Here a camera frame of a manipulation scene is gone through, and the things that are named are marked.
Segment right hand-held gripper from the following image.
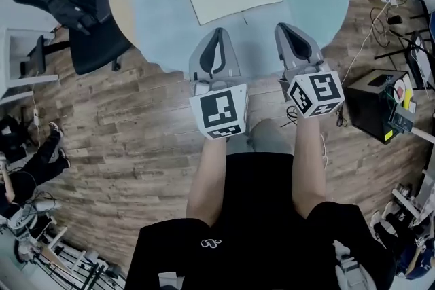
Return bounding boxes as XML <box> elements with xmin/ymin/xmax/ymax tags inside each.
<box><xmin>274</xmin><ymin>22</ymin><xmax>345</xmax><ymax>119</ymax></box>

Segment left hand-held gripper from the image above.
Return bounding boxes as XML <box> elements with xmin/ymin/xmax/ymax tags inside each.
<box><xmin>188</xmin><ymin>28</ymin><xmax>249</xmax><ymax>141</ymax></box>

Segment person's right forearm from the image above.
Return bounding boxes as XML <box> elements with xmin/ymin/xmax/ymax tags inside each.
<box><xmin>291</xmin><ymin>115</ymin><xmax>328</xmax><ymax>219</ymax></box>

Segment person's left forearm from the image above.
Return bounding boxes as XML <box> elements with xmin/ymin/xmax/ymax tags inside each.
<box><xmin>186</xmin><ymin>136</ymin><xmax>228</xmax><ymax>228</ymax></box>

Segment light blue flower tablecloth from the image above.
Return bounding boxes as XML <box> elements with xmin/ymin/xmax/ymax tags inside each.
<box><xmin>128</xmin><ymin>0</ymin><xmax>351</xmax><ymax>76</ymax></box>

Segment black cube box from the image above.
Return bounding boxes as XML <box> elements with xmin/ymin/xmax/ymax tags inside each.
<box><xmin>344</xmin><ymin>69</ymin><xmax>414</xmax><ymax>145</ymax></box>

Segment person's grey trousers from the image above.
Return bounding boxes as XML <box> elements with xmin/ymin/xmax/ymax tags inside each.
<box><xmin>247</xmin><ymin>118</ymin><xmax>294</xmax><ymax>156</ymax></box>

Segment black tripod stand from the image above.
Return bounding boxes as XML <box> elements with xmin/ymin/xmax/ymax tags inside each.
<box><xmin>373</xmin><ymin>29</ymin><xmax>435</xmax><ymax>92</ymax></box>

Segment black mesh office chair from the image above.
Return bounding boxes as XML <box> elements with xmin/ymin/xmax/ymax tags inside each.
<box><xmin>2</xmin><ymin>0</ymin><xmax>133</xmax><ymax>76</ymax></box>

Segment clear card holder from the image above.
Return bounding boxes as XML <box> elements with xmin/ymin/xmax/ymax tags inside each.
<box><xmin>383</xmin><ymin>73</ymin><xmax>417</xmax><ymax>134</ymax></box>

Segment black flat stand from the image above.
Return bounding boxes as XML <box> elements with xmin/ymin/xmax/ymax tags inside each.
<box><xmin>19</xmin><ymin>35</ymin><xmax>47</xmax><ymax>77</ymax></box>

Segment person's black shirt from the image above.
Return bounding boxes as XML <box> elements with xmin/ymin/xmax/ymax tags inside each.
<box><xmin>124</xmin><ymin>151</ymin><xmax>398</xmax><ymax>290</ymax></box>

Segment white low shelf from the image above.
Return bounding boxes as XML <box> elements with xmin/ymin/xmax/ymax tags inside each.
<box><xmin>390</xmin><ymin>171</ymin><xmax>435</xmax><ymax>220</ymax></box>

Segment white shelf unit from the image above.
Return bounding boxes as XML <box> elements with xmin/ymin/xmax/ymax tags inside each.
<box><xmin>0</xmin><ymin>26</ymin><xmax>60</xmax><ymax>103</ymax></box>

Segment white grey shoe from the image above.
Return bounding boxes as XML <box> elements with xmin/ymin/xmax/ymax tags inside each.
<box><xmin>333</xmin><ymin>239</ymin><xmax>370</xmax><ymax>290</ymax></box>

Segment white wheeled machine base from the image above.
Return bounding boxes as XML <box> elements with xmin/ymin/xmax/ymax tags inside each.
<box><xmin>5</xmin><ymin>198</ymin><xmax>63</xmax><ymax>243</ymax></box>

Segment white and black metal rack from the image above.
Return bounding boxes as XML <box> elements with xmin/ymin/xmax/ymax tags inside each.
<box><xmin>15</xmin><ymin>226</ymin><xmax>127</xmax><ymax>290</ymax></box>

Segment black floor cable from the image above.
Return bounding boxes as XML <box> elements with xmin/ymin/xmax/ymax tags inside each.
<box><xmin>335</xmin><ymin>104</ymin><xmax>349</xmax><ymax>128</ymax></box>
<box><xmin>279</xmin><ymin>105</ymin><xmax>300</xmax><ymax>128</ymax></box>

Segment long white cable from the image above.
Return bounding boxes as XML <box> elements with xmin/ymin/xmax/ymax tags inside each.
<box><xmin>341</xmin><ymin>0</ymin><xmax>391</xmax><ymax>86</ymax></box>

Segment thin white cord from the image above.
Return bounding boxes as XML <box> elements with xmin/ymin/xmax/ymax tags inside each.
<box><xmin>318</xmin><ymin>132</ymin><xmax>330</xmax><ymax>171</ymax></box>

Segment white cable with adapter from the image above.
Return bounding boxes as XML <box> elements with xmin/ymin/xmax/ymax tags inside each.
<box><xmin>31</xmin><ymin>83</ymin><xmax>42</xmax><ymax>147</ymax></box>

